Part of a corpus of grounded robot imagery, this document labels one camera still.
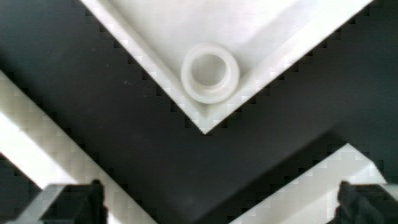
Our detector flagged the white square table top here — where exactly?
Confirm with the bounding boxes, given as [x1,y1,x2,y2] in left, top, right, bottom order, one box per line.
[80,0,373,132]

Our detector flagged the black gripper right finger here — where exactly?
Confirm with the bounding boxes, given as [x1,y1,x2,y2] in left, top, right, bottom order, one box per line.
[332,181,398,224]

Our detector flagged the white L-shaped obstacle fixture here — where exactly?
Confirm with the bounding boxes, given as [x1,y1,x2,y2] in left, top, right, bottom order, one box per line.
[0,72,385,224]

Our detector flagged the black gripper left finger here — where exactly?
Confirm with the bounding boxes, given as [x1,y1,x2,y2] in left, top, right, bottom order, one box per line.
[14,180,108,224]

